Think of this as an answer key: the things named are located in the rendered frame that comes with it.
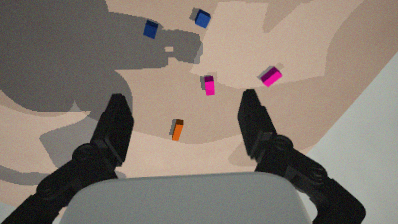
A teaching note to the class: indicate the orange rod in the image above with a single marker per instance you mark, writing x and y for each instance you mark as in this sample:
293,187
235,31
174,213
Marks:
177,129

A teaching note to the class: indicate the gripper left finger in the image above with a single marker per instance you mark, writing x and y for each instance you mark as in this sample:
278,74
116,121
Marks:
91,163

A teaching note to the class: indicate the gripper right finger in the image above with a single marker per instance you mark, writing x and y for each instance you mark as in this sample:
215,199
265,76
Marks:
335,205

